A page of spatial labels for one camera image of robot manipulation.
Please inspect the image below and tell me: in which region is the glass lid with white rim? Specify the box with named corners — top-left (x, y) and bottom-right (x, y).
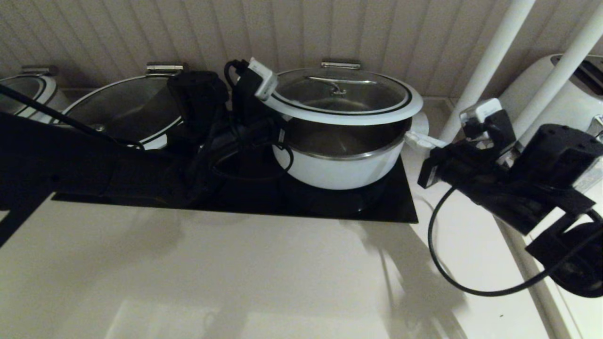
top-left (261, 67), bottom-right (424, 127)

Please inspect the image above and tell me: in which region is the white pot with steel rim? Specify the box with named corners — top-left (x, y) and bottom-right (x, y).
top-left (272, 112), bottom-right (430, 191)

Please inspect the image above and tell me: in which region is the large black induction cooktop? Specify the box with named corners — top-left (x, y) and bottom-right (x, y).
top-left (51, 155), bottom-right (419, 224)

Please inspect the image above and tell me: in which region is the white round pole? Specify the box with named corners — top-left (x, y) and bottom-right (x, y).
top-left (438, 0), bottom-right (537, 145)
top-left (511, 2), bottom-right (603, 140)

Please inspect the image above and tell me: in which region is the white toaster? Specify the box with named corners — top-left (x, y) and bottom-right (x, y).
top-left (497, 53), bottom-right (603, 190)

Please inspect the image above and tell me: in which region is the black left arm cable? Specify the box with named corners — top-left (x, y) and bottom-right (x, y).
top-left (0, 59), bottom-right (295, 183)

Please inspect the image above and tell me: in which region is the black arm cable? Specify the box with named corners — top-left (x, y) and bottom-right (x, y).
top-left (0, 59), bottom-right (295, 183)
top-left (428, 186), bottom-right (603, 298)

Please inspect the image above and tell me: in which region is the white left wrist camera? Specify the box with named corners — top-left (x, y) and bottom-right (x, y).
top-left (226, 57), bottom-right (279, 119)

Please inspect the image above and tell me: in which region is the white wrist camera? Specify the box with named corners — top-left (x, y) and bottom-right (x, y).
top-left (226, 57), bottom-right (279, 119)
top-left (459, 98), bottom-right (517, 151)

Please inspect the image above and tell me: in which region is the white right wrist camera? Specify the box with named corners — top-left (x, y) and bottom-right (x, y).
top-left (459, 98), bottom-right (517, 151)

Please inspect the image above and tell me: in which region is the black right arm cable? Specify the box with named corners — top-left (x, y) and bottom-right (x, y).
top-left (428, 186), bottom-right (603, 298)

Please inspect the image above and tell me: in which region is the silver metal bar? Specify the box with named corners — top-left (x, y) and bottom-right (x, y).
top-left (146, 63), bottom-right (185, 76)
top-left (21, 65), bottom-right (58, 77)
top-left (321, 60), bottom-right (362, 71)

